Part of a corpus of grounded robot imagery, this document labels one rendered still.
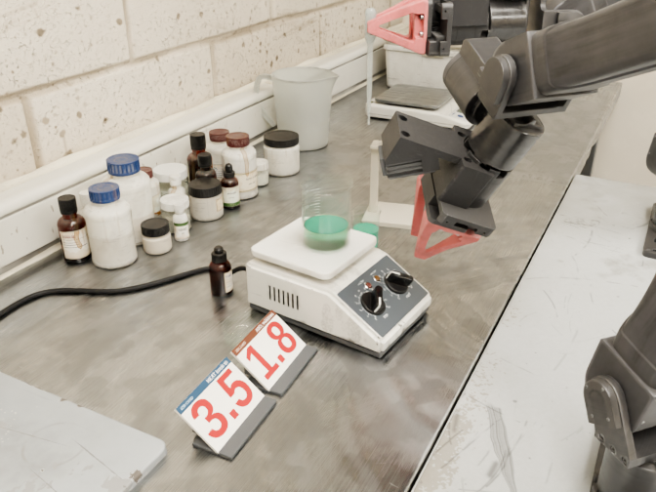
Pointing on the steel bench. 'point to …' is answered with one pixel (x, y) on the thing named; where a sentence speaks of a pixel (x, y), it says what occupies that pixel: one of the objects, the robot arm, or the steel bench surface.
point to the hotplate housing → (323, 303)
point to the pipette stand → (403, 213)
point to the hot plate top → (294, 259)
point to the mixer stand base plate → (67, 445)
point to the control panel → (396, 307)
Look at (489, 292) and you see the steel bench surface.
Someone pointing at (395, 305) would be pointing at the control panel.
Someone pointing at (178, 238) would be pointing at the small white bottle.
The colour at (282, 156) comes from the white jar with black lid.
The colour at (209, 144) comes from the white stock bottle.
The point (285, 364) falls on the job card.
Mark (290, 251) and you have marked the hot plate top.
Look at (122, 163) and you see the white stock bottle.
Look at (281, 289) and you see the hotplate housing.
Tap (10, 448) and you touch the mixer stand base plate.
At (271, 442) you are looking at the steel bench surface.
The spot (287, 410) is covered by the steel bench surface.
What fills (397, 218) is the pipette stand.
